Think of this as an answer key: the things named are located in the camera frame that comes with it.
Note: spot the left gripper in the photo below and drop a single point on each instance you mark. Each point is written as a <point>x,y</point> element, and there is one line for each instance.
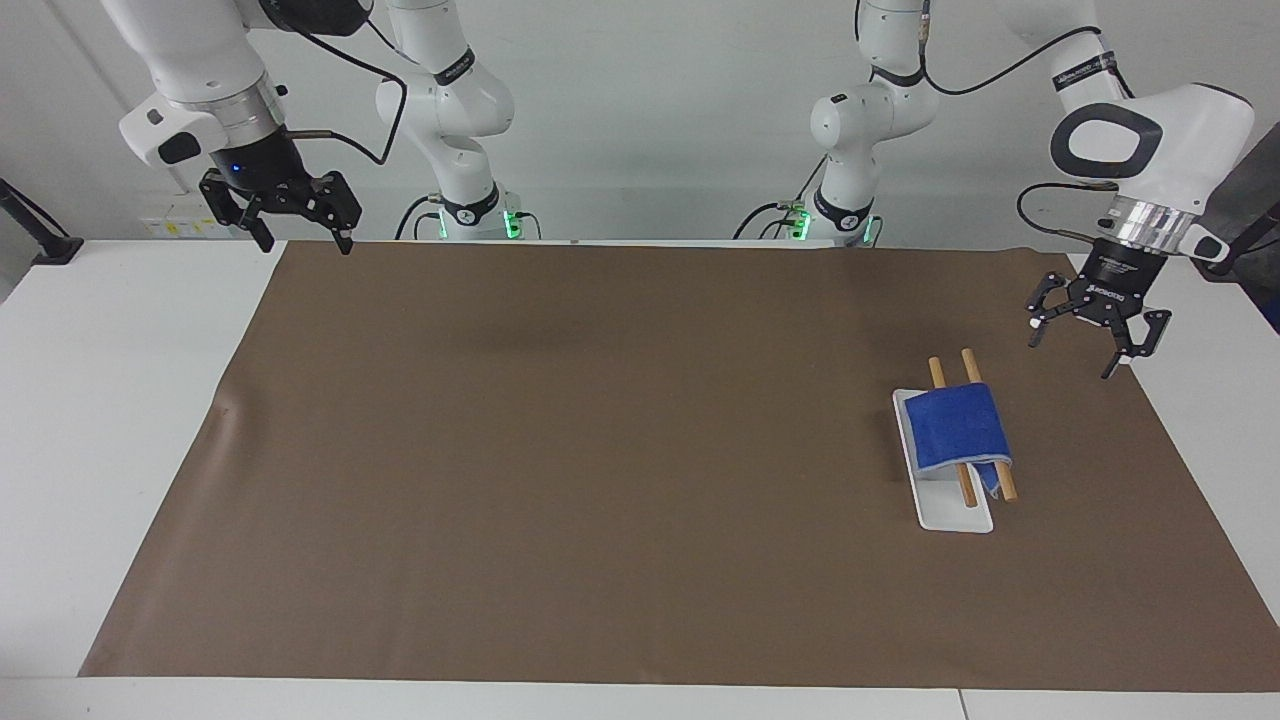
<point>1115,285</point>

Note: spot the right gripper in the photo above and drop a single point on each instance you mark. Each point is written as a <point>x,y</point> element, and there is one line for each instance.
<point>262,165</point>

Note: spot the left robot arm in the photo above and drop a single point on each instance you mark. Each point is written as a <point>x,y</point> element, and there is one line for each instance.
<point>1200,130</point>

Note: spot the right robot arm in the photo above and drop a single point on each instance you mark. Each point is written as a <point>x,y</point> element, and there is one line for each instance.
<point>200,50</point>

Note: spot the blue towel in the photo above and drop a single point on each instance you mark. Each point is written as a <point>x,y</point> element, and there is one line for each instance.
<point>958,425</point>

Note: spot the black stand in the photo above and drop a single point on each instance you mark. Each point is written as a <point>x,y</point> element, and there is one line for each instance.
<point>55,245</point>

